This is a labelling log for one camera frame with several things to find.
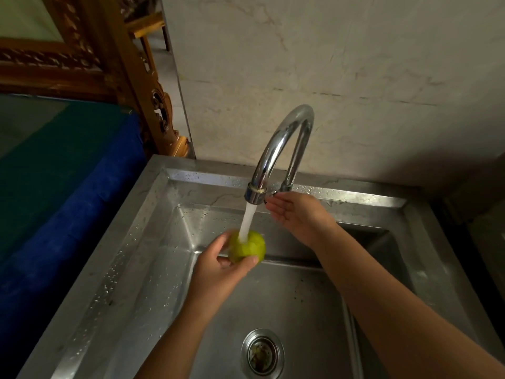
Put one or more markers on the blue cloth cover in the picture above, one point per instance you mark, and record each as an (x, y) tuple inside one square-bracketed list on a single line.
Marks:
[(90, 217)]

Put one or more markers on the green table mat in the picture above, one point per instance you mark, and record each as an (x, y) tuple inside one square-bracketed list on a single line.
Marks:
[(55, 161)]

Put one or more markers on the green round fruit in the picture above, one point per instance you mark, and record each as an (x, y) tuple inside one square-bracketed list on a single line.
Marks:
[(252, 245)]

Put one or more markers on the person's right forearm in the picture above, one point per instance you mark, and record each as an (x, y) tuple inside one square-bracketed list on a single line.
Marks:
[(394, 311)]

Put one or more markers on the brown wooden chair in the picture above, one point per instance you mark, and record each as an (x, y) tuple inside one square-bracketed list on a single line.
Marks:
[(148, 25)]

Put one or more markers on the metal sink drain strainer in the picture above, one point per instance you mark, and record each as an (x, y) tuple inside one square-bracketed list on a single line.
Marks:
[(262, 355)]

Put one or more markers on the carved wooden furniture frame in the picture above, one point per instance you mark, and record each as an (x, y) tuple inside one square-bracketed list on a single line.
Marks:
[(114, 63)]

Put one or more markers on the person's left hand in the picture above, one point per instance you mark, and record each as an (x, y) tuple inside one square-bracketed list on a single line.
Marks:
[(209, 278)]

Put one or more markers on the stainless steel sink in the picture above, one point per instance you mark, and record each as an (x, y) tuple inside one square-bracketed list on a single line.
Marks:
[(150, 264)]

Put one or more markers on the person's right hand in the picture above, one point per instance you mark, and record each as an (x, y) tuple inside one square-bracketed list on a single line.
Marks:
[(305, 221)]

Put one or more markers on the person's left thumb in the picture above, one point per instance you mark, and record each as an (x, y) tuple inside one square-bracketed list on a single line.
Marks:
[(244, 265)]

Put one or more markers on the person's right fingers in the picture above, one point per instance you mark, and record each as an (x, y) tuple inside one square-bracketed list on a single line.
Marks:
[(282, 209)]

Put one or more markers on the person's left forearm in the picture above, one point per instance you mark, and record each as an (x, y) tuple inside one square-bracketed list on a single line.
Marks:
[(177, 343)]

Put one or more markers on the chrome gooseneck faucet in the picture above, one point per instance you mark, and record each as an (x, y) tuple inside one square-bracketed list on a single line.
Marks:
[(276, 149)]

